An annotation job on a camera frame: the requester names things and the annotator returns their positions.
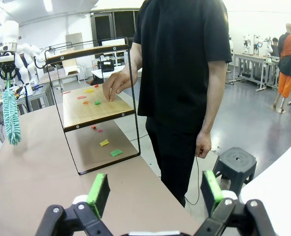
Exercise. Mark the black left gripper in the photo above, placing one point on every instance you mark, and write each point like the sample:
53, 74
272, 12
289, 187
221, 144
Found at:
7, 67

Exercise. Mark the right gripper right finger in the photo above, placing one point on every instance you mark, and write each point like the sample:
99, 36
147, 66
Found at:
213, 189

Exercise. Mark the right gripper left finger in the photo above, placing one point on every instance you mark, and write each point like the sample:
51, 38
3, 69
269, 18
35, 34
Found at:
98, 191

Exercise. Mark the teal microfiber duster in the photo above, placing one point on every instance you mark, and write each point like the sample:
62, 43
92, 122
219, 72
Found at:
11, 118

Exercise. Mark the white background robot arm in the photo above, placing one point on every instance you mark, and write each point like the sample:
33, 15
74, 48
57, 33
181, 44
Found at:
245, 44
256, 43
25, 71
38, 57

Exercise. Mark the person's right forearm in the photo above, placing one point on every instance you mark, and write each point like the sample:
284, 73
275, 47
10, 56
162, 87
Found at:
135, 59

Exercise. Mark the person's left forearm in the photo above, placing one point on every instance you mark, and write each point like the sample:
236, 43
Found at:
214, 98

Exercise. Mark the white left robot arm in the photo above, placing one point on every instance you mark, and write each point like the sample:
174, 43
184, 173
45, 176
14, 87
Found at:
5, 32

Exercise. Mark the person's left hand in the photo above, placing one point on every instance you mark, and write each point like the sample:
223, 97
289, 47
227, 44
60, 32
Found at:
204, 145

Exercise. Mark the person's right hand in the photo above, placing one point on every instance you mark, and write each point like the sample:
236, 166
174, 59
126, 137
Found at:
116, 83

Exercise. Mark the dark plastic stool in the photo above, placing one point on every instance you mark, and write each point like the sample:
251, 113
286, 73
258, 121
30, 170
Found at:
234, 159

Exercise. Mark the metal workbench with tools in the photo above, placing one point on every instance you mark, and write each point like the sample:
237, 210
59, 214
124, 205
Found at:
42, 96

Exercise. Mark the green paper scrap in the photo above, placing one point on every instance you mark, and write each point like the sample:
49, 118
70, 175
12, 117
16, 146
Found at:
97, 102
116, 152

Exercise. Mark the yellow paper scrap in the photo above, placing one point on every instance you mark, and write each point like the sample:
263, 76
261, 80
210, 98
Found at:
89, 90
104, 142

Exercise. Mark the long red paper strip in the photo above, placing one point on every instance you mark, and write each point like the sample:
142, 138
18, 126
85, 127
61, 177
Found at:
66, 92

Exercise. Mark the open cardboard box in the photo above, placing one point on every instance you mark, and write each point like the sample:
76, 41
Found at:
70, 64

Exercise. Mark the white desk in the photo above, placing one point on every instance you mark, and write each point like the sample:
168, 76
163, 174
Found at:
278, 196

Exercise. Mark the beige board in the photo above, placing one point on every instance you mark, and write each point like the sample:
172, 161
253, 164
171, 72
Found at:
73, 40

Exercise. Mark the black box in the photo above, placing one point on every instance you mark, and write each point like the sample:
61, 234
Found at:
107, 66

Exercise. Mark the dark glass double door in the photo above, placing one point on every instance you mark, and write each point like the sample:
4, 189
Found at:
111, 27

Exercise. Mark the mannequin in orange clothes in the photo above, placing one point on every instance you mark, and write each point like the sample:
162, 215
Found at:
284, 81

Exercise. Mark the person in black shirt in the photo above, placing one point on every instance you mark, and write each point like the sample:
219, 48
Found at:
180, 61

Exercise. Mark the long background workbench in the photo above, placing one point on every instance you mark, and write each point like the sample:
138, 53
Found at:
253, 57

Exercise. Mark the background person dark clothes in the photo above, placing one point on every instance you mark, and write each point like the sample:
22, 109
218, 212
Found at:
274, 48

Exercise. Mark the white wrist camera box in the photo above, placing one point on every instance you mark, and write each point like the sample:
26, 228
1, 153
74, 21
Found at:
7, 58

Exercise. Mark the black frame wooden shelf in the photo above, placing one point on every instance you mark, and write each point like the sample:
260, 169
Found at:
106, 110

